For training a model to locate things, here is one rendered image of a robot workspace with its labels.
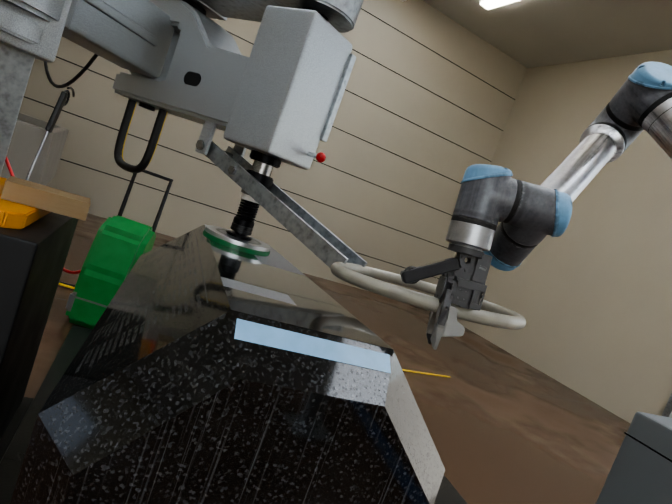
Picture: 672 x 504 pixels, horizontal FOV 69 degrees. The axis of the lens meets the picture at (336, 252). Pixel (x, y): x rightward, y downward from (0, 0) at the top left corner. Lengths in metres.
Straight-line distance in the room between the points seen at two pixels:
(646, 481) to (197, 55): 1.70
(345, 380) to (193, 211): 5.47
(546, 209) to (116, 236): 2.29
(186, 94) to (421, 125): 5.81
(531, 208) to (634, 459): 0.64
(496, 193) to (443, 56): 6.62
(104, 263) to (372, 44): 5.06
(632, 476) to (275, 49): 1.41
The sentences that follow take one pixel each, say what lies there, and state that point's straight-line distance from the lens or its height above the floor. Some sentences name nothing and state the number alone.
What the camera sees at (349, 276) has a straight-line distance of 1.09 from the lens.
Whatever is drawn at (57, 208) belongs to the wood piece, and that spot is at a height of 0.79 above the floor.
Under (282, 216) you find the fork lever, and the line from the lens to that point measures 1.42.
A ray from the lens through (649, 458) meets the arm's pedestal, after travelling 1.36.
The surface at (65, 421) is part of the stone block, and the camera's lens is 0.91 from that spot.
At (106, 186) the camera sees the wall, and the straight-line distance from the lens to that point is 6.18.
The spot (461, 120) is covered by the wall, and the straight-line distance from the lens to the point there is 7.76.
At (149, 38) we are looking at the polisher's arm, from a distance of 1.89.
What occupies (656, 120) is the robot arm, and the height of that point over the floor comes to 1.51.
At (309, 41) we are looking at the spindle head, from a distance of 1.51.
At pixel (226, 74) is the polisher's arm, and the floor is 1.32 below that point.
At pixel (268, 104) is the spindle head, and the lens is 1.49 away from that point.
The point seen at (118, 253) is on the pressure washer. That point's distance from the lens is 2.83.
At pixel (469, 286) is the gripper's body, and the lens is 1.00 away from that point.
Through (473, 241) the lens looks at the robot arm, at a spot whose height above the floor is 1.08.
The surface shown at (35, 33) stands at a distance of 1.53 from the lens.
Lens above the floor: 1.06
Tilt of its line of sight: 5 degrees down
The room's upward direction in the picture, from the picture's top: 20 degrees clockwise
